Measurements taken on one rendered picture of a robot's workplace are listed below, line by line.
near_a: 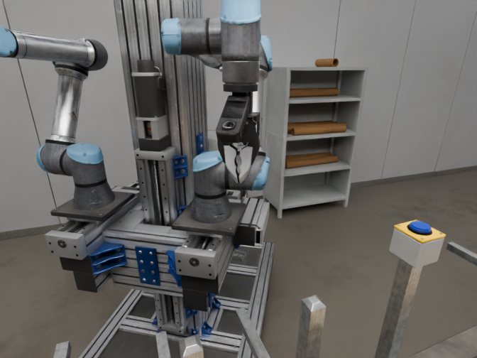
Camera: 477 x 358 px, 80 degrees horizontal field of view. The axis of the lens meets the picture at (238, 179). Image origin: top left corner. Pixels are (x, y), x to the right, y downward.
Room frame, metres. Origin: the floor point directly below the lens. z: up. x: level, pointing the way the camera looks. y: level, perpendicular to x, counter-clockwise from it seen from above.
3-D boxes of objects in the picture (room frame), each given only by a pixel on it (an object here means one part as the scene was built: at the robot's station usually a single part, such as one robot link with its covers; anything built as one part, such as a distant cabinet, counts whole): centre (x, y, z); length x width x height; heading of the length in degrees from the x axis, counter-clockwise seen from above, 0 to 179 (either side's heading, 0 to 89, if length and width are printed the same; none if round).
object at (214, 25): (0.72, 0.01, 1.61); 0.11 x 0.11 x 0.08; 85
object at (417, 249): (0.54, -0.39, 1.18); 0.07 x 0.07 x 0.08; 21
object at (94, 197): (1.06, 0.59, 1.09); 0.15 x 0.15 x 0.10
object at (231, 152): (0.62, 0.01, 1.35); 0.06 x 0.03 x 0.09; 168
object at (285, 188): (3.12, -0.80, 0.77); 0.90 x 0.45 x 1.55; 108
